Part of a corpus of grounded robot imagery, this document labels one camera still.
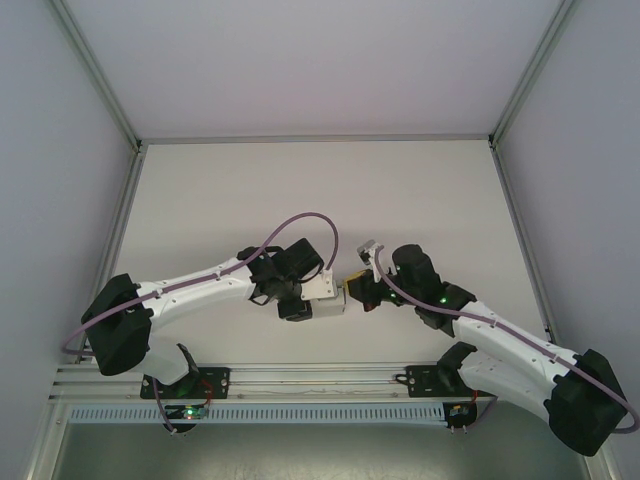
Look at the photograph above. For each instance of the small circuit board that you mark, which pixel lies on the small circuit board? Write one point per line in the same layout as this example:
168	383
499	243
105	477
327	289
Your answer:
457	412

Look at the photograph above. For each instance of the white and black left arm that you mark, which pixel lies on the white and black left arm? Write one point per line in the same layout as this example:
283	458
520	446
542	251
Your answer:
200	297

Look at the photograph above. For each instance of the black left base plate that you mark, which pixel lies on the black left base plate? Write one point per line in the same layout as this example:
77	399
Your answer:
217	376

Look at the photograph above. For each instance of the circuit board with green light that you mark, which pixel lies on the circuit board with green light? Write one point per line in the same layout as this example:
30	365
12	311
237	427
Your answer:
192	412

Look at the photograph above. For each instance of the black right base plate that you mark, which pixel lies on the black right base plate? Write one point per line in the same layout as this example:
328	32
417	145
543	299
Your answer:
417	387

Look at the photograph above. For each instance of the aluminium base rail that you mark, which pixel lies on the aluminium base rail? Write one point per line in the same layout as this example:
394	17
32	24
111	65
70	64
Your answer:
320	382

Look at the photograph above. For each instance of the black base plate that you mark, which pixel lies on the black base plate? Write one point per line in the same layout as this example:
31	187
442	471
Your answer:
217	376
417	387

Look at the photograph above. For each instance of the aluminium enclosure frame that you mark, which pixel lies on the aluminium enclosure frame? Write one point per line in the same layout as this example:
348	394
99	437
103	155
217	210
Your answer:
300	141

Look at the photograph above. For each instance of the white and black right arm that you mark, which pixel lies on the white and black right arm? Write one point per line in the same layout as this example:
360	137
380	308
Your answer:
505	380

